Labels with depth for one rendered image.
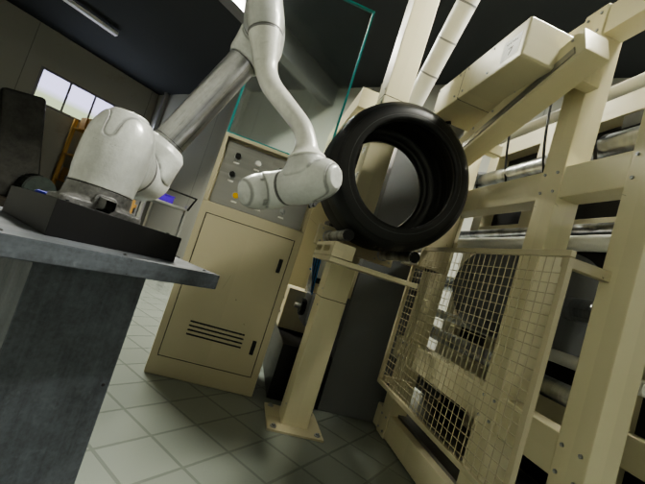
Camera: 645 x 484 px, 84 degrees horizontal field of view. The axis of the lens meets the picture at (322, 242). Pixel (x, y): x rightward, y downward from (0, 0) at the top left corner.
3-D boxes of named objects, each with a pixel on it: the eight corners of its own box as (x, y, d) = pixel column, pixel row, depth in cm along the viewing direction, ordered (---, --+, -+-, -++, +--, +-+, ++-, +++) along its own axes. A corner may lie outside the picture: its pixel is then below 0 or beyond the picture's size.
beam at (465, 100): (430, 116, 181) (439, 88, 182) (473, 134, 185) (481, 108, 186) (519, 54, 121) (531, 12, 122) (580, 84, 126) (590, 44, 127)
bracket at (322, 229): (313, 242, 170) (319, 223, 171) (389, 267, 177) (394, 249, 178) (314, 242, 167) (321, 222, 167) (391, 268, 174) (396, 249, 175)
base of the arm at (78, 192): (61, 199, 77) (71, 175, 77) (44, 195, 92) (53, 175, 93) (146, 227, 90) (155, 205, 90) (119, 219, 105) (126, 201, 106)
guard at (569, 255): (376, 380, 179) (417, 246, 183) (379, 381, 179) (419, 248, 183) (500, 514, 90) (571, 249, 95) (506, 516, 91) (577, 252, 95)
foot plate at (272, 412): (264, 403, 184) (265, 399, 184) (313, 415, 189) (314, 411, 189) (266, 430, 158) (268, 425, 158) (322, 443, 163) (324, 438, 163)
